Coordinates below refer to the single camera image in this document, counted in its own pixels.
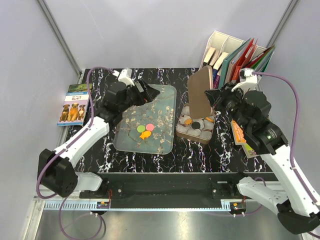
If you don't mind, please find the purple paperback book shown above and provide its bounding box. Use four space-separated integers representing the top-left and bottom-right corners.
211 51 230 90

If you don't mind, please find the white book organizer rack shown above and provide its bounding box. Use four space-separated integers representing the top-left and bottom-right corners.
200 30 266 68

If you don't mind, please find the rose gold cookie tin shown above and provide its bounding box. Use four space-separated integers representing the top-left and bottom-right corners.
175 103 217 145

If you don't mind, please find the teal hardcover book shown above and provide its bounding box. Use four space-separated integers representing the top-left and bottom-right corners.
218 36 252 88

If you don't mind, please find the black paperback book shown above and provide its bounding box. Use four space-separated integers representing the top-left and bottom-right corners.
202 47 216 67

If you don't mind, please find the red hardcover book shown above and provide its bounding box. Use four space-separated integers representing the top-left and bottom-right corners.
229 38 258 83

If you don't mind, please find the pink round cookie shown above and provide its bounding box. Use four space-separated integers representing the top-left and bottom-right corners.
145 123 155 132

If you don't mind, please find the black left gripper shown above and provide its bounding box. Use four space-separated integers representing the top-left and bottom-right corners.
119 78 160 113

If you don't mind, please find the green landscape book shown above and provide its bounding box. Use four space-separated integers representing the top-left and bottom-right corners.
67 83 93 93

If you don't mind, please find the green hardcover book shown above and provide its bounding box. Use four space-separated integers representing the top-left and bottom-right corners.
245 45 276 72

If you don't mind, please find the blue paperback book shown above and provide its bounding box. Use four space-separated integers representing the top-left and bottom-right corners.
209 50 220 69

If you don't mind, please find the orange flower shaped cookie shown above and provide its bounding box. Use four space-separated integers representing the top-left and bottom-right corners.
184 118 193 126

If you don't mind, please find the green round cookie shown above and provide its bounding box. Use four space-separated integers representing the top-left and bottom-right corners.
137 125 146 133

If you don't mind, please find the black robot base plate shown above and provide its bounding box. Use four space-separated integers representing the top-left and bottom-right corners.
79 172 246 212

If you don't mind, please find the rose gold tin lid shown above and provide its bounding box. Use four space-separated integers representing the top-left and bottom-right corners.
187 65 214 119

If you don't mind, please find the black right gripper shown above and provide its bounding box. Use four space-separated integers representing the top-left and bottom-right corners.
204 81 250 131

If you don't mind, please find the orange treehouse book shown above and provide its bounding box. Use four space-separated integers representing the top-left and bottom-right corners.
231 120 258 159

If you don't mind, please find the orange fish shaped cookie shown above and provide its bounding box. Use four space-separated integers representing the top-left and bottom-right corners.
139 130 152 140

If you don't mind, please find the small orange round biscuit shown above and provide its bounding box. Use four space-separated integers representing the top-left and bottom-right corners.
205 116 215 123

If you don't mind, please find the floral blossom serving tray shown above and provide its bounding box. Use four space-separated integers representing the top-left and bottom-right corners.
113 84 177 155

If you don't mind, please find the black sandwich cookie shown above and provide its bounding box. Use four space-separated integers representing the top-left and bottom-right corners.
191 121 201 130

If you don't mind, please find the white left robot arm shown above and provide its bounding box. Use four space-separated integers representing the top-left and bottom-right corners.
36 79 160 199

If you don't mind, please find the dog picture book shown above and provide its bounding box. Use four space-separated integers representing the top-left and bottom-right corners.
57 91 89 126

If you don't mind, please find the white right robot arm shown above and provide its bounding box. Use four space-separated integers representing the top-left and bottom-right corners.
204 83 320 235

